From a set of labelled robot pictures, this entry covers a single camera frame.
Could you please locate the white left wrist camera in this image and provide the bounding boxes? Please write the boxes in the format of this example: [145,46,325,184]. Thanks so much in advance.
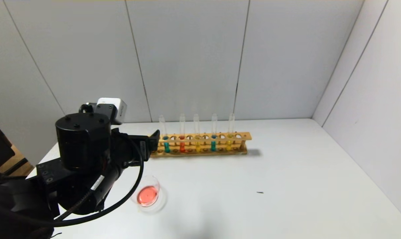
[95,97,128,125]

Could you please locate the test tube teal blue liquid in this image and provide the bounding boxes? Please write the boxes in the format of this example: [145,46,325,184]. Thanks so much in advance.
[158,115,170,153]
[211,114,218,152]

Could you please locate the test tube yellow liquid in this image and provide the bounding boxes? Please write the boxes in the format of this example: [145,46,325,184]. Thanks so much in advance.
[193,114,201,153]
[228,114,236,151]

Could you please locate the test tube red liquid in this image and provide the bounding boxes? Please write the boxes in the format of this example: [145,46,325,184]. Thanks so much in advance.
[179,114,186,153]

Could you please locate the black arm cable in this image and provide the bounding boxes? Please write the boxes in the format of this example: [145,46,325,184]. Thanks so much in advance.
[52,136,144,227]

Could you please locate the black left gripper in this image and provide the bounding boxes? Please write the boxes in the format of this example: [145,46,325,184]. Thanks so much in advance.
[112,129,160,168]

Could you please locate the wooden test tube rack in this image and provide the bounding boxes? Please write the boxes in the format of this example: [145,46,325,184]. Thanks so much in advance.
[149,132,252,157]

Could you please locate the clear glass beaker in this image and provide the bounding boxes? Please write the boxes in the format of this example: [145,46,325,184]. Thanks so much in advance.
[130,175,167,213]

